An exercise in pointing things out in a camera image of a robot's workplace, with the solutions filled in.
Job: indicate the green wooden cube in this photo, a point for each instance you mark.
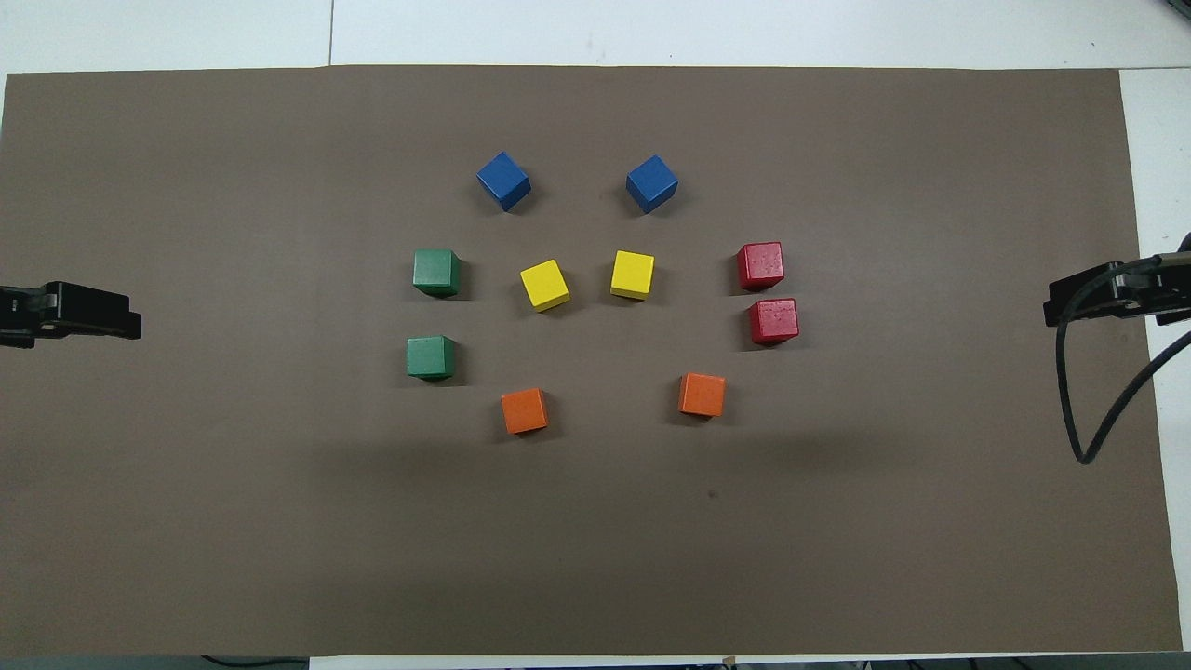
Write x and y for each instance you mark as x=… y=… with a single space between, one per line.
x=436 y=272
x=431 y=357

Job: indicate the red wooden cube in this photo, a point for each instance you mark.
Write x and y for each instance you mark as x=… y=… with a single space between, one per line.
x=773 y=321
x=760 y=265

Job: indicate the blue wooden cube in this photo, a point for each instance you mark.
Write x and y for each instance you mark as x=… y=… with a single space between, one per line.
x=503 y=180
x=651 y=183

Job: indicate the orange wooden cube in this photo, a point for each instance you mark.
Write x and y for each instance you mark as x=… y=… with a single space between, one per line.
x=702 y=395
x=524 y=410

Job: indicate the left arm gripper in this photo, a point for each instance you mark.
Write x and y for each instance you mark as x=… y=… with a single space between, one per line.
x=17 y=321

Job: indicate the brown paper table mat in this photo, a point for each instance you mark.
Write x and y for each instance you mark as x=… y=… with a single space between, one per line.
x=595 y=558

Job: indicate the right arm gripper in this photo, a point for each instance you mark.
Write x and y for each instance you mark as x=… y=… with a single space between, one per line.
x=1158 y=288

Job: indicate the yellow wooden cube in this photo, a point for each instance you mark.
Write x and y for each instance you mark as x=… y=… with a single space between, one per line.
x=544 y=284
x=633 y=274

